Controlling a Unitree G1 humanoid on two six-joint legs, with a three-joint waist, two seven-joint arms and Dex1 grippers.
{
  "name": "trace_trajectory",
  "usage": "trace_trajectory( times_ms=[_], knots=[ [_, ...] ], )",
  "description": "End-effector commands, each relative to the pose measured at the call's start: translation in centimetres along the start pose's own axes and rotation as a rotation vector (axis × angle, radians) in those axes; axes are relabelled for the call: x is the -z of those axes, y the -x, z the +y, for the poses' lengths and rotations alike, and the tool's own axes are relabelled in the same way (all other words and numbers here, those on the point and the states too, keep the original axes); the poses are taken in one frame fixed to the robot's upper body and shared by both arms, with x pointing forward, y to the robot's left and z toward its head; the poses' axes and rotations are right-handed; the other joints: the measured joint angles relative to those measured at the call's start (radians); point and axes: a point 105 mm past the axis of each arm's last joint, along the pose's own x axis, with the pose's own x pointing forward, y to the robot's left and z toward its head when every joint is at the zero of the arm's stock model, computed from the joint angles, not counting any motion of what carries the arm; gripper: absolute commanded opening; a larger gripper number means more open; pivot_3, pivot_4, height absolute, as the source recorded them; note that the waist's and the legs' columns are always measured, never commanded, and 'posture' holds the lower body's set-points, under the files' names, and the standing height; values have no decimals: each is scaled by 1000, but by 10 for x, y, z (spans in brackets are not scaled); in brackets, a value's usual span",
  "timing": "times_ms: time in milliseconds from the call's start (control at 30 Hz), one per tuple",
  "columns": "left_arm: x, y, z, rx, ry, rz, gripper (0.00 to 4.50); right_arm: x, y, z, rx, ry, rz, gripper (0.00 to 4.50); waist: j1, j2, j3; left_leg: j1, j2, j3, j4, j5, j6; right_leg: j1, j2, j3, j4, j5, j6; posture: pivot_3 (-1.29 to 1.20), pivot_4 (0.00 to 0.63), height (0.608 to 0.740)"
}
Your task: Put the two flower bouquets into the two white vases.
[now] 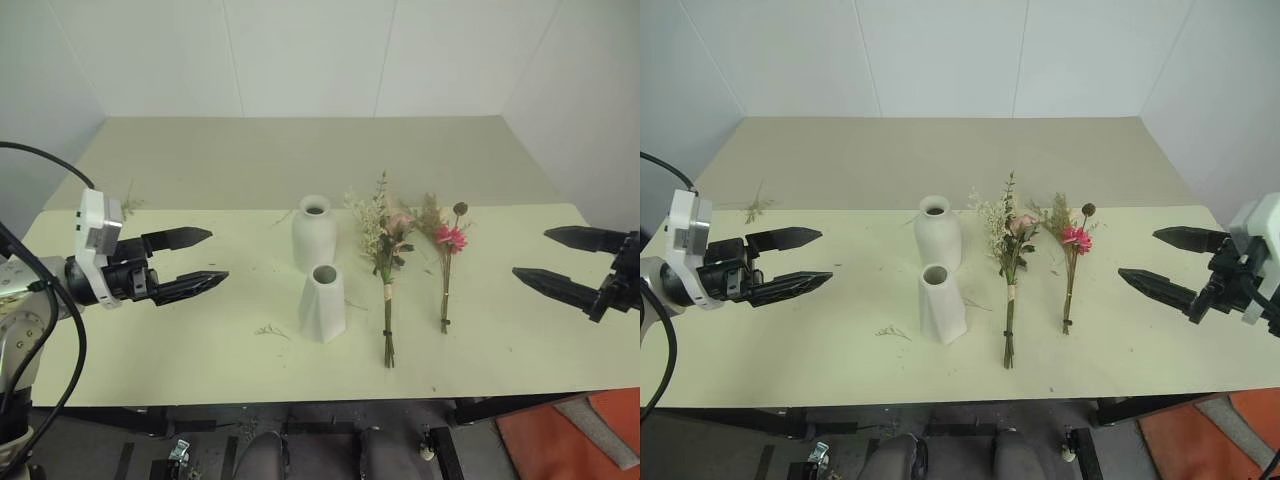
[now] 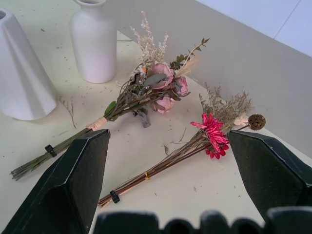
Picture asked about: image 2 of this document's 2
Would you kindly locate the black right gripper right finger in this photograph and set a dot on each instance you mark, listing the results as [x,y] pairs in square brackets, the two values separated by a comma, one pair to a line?
[268,175]

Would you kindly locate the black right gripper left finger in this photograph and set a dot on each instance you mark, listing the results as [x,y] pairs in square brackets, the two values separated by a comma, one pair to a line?
[61,185]

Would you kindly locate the white conical ceramic vase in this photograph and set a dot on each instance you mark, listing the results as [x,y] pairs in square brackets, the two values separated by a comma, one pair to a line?
[22,80]

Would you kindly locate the white bottle-shaped ceramic vase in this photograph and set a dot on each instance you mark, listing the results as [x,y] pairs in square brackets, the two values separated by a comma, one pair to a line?
[93,46]

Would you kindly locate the loose dried twig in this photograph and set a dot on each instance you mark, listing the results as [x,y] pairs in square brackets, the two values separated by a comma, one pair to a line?
[69,108]

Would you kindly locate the red gerbera dried bouquet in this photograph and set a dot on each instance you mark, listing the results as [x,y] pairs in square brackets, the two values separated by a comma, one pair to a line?
[195,143]

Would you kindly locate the pink rose dried bouquet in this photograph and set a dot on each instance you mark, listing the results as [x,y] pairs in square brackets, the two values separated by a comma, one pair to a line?
[136,92]

